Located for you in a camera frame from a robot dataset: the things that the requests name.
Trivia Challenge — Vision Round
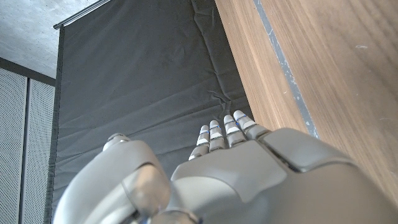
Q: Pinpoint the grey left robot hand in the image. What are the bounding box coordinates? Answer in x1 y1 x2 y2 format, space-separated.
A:
52 110 398 224

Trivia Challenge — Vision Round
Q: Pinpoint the wooden table edge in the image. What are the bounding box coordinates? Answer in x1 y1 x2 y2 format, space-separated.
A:
252 0 321 139

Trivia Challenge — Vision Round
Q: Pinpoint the black backdrop curtain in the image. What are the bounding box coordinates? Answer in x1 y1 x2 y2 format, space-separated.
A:
49 0 254 218

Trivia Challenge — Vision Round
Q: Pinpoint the black backdrop frame pole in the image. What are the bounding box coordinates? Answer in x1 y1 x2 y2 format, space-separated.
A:
52 0 111 30

